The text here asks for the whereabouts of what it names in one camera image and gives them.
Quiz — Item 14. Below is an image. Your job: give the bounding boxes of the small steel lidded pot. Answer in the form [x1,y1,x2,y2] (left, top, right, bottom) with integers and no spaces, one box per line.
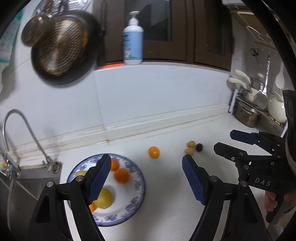
[251,77,269,91]

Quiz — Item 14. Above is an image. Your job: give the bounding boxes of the blue patterned white plate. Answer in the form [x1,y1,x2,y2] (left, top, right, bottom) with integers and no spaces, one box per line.
[67,153,146,227]

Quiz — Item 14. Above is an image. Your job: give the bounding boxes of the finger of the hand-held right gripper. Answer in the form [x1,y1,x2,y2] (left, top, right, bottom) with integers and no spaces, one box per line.
[213,142,278,168]
[230,130,286,156]

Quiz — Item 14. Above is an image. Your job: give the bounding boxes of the white rice paddle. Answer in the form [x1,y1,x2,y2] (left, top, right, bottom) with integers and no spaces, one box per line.
[275,62,285,89]

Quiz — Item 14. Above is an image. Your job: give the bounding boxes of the steel sink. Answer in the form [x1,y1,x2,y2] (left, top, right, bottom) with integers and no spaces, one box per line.
[0,167,70,241]

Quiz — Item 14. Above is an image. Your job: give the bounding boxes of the person's right hand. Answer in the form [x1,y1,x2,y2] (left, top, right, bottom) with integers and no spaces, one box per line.
[264,191,294,214]

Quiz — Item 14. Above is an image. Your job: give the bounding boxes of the slim chrome faucet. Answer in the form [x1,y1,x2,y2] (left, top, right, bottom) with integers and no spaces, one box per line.
[2,109,62,174]

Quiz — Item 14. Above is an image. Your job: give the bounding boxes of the black frying pan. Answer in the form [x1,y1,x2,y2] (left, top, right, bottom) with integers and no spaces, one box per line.
[31,10,102,85]

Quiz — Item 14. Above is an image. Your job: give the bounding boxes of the large yellow citrus fruit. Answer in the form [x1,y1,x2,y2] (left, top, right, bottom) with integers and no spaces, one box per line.
[94,188,114,209]

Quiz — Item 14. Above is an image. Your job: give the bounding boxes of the brass perforated strainer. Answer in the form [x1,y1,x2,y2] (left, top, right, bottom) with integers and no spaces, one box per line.
[35,19,89,77]

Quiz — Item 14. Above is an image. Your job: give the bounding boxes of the blue white pump bottle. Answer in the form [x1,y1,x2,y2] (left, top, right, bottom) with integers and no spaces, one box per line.
[122,11,144,65]

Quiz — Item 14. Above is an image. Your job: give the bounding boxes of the steel spatula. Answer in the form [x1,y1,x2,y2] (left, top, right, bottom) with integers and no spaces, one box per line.
[254,54,271,109]

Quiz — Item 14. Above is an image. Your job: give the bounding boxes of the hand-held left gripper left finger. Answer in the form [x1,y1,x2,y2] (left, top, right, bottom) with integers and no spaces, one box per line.
[25,153,112,241]

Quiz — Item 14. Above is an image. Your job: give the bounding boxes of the white wall hook rack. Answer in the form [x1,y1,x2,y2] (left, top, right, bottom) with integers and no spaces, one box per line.
[245,25,278,50]

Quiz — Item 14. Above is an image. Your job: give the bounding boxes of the cream handled knife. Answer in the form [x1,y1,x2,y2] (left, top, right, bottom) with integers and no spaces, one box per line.
[227,77,250,90]
[232,70,251,85]

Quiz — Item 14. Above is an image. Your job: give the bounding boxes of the steel dish rack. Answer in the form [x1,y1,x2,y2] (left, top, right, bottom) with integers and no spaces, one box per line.
[228,89,287,137]

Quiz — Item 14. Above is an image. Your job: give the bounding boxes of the dark wooden window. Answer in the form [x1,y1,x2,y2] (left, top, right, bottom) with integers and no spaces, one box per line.
[102,0,234,71]

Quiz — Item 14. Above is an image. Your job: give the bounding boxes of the black scissors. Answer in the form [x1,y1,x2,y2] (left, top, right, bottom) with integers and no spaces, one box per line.
[251,47,260,64]

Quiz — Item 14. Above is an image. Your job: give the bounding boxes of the large chrome faucet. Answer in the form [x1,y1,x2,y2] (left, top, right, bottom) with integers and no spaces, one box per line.
[0,148,21,179]

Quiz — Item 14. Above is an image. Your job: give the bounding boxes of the green white bag box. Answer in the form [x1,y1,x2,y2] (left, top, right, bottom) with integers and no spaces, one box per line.
[0,14,22,63]

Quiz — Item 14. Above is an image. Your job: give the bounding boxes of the steel steamer rack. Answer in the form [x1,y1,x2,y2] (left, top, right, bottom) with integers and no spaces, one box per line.
[35,0,93,16]

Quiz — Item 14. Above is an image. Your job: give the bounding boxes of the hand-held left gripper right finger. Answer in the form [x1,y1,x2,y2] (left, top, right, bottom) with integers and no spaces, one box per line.
[182,155,274,241]

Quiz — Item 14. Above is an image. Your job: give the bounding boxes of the white ceramic pitcher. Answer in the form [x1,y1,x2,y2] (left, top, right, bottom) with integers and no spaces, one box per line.
[268,93,287,124]

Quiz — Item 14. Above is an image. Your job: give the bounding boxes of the large steel pot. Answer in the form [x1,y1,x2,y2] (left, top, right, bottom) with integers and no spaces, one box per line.
[232,100,262,128]

